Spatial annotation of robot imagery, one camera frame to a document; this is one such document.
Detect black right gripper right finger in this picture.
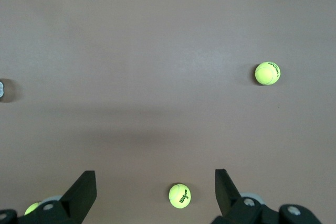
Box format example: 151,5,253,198
209,168,324,224

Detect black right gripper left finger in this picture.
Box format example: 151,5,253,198
0,170,98,224

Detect yellow-green tennis ball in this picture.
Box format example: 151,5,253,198
24,201,43,217
168,183,192,209
254,61,281,86

